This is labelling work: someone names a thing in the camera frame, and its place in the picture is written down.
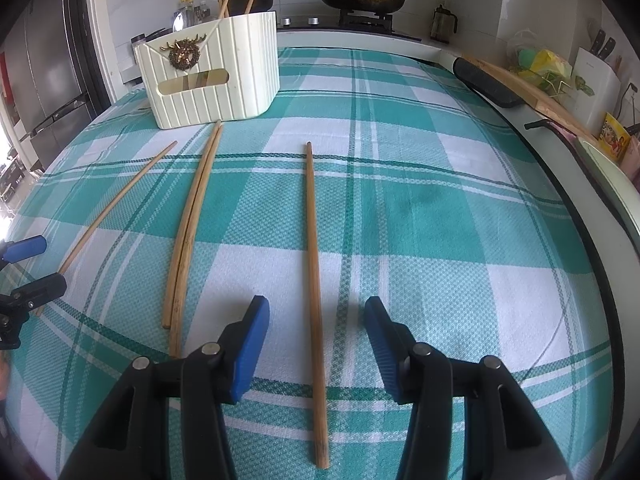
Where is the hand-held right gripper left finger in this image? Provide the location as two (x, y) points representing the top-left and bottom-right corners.
(57, 295), (271, 480)

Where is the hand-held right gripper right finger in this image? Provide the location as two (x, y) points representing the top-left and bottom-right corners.
(362, 296), (576, 480)

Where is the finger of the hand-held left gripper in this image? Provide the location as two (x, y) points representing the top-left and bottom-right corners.
(0, 272), (67, 314)
(0, 236), (47, 267)

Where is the cream ribbed utensil holder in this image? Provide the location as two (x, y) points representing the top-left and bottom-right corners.
(132, 10), (281, 130)

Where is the grey steel refrigerator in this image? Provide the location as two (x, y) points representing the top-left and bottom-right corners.
(0, 0), (108, 171)

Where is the light green tray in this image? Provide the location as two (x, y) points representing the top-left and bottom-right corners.
(572, 135), (640, 241)

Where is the wooden cutting board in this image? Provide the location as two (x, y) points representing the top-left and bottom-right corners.
(467, 55), (601, 146)

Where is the yellow printed packet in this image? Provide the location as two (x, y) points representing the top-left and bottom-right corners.
(597, 112), (632, 163)

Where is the black gas stove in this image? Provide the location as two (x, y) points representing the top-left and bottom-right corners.
(277, 7), (423, 43)

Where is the dark kettle jug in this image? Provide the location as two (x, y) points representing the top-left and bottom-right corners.
(430, 4), (459, 45)

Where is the yellow plastic bag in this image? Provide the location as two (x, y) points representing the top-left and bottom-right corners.
(530, 49), (574, 79)

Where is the clear plastic bag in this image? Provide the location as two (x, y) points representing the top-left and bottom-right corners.
(507, 30), (537, 54)

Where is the black clay pot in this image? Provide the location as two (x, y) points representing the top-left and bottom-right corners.
(214, 0), (281, 14)

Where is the white knife block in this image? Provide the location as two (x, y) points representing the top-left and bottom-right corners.
(571, 47), (623, 111)

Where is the black textured handle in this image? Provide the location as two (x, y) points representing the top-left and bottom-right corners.
(452, 56), (522, 109)

